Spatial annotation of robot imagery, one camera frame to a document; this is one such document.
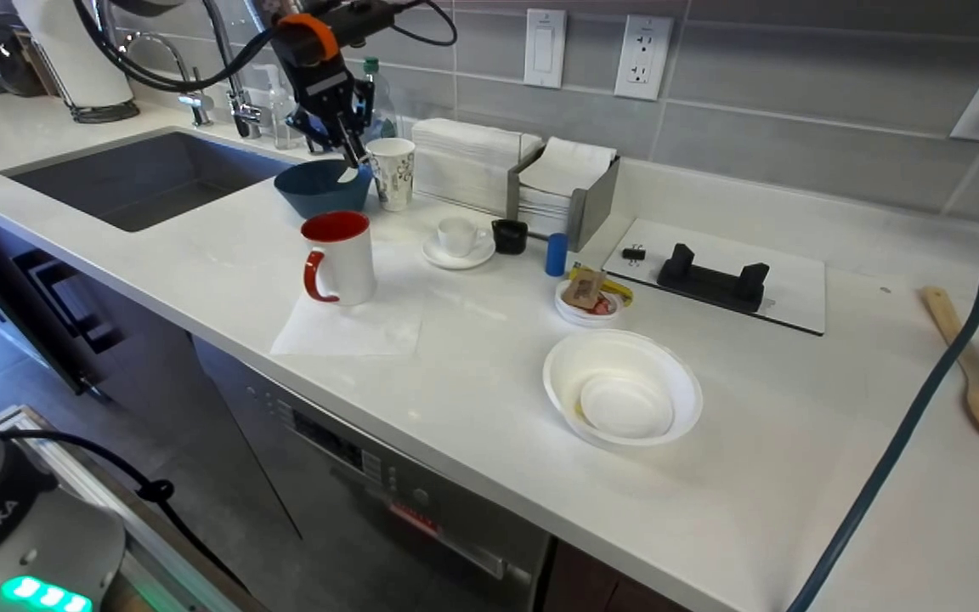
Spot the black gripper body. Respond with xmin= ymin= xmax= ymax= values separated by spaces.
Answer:
xmin=281 ymin=36 xmax=367 ymax=134

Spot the robot base green light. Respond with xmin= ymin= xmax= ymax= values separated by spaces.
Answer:
xmin=0 ymin=389 xmax=131 ymax=612

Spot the blue bowl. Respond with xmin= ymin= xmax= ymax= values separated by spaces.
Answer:
xmin=273 ymin=155 xmax=376 ymax=220

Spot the large white bowl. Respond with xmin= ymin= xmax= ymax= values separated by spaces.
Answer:
xmin=542 ymin=327 xmax=708 ymax=448

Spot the blue sponge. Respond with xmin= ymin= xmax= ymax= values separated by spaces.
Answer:
xmin=304 ymin=108 xmax=343 ymax=155

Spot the clear bottle green cap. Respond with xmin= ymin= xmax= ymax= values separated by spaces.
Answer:
xmin=353 ymin=55 xmax=399 ymax=145

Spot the patterned paper cup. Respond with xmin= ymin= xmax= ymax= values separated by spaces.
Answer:
xmin=362 ymin=134 xmax=420 ymax=213

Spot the clear pump soap dispenser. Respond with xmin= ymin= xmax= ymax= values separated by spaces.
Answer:
xmin=264 ymin=61 xmax=304 ymax=151

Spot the silver faucet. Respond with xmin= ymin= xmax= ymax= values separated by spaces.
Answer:
xmin=111 ymin=22 xmax=273 ymax=141

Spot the white mug red inside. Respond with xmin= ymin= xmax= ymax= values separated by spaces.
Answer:
xmin=300 ymin=207 xmax=381 ymax=308

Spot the small white cup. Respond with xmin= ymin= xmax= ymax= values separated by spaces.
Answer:
xmin=434 ymin=213 xmax=486 ymax=257

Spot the small white saucer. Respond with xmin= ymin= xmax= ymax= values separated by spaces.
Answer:
xmin=420 ymin=213 xmax=500 ymax=273

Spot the small black cap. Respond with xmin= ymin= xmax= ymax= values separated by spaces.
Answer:
xmin=491 ymin=218 xmax=530 ymax=257

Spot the stainless steel sink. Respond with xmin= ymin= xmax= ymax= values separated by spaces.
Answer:
xmin=0 ymin=124 xmax=296 ymax=239

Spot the folded white napkin stack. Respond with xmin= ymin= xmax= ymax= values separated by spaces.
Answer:
xmin=512 ymin=133 xmax=619 ymax=242

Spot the small blue cylinder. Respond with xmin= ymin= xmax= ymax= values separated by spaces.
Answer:
xmin=542 ymin=230 xmax=573 ymax=277

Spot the white roll on gray base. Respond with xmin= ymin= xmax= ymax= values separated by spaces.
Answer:
xmin=9 ymin=0 xmax=143 ymax=124

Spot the small dish with packets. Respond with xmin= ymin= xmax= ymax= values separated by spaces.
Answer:
xmin=552 ymin=261 xmax=634 ymax=329

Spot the stainless dishwasher front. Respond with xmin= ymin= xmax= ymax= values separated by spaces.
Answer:
xmin=187 ymin=334 xmax=559 ymax=612

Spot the black clamp object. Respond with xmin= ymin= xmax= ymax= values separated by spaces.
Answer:
xmin=651 ymin=242 xmax=773 ymax=318

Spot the white flat board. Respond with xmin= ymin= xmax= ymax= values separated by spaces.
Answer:
xmin=597 ymin=213 xmax=833 ymax=341

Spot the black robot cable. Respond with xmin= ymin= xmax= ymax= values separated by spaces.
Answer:
xmin=70 ymin=0 xmax=461 ymax=98

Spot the white wall switch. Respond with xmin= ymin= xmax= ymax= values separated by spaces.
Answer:
xmin=520 ymin=5 xmax=572 ymax=90

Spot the white wall outlet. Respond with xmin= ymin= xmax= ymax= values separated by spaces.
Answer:
xmin=612 ymin=10 xmax=676 ymax=103

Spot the black floor cable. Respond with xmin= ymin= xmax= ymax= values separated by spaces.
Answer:
xmin=0 ymin=426 xmax=257 ymax=593

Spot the long dark power cable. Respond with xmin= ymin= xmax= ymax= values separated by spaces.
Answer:
xmin=785 ymin=133 xmax=979 ymax=612

